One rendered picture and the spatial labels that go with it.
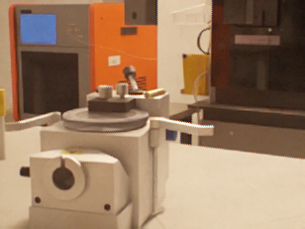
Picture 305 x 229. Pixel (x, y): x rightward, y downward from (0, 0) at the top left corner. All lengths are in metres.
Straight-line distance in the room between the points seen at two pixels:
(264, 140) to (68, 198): 1.68
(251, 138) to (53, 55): 0.81
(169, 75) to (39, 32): 1.80
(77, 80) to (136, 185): 1.34
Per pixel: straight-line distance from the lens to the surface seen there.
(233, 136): 2.17
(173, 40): 3.58
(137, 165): 0.51
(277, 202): 0.62
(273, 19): 2.16
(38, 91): 1.95
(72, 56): 1.84
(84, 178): 0.49
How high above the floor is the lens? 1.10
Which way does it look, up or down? 10 degrees down
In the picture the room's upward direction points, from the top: straight up
